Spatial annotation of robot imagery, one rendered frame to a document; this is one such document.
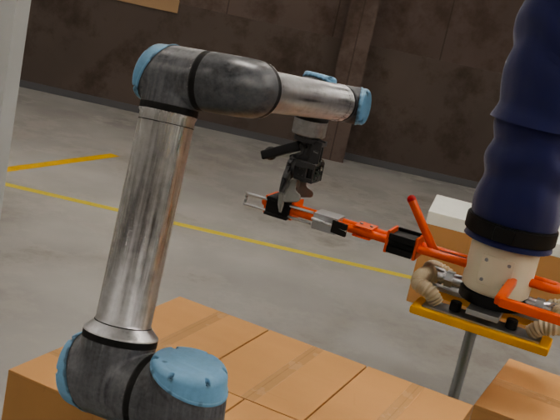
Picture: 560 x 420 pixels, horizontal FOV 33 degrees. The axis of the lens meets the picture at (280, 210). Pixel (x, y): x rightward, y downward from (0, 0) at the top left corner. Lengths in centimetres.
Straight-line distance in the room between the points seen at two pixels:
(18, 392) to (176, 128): 133
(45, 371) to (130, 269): 116
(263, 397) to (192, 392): 128
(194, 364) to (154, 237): 25
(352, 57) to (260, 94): 847
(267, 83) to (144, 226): 36
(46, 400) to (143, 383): 110
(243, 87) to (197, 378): 54
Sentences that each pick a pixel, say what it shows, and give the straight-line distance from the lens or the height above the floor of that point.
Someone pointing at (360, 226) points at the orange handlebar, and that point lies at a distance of 245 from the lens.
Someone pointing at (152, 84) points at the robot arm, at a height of 157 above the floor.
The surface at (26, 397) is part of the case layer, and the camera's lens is 292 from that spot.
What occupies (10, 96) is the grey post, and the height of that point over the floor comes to 88.
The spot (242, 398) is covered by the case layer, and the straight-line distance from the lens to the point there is 298.
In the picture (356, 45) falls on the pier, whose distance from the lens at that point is 1024.
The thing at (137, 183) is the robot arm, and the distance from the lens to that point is 182.
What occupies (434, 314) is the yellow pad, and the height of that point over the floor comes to 111.
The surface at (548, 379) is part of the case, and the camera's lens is 261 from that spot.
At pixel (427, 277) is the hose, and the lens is 239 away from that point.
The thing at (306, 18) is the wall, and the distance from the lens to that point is 1054.
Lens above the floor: 181
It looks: 14 degrees down
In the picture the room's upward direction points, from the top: 12 degrees clockwise
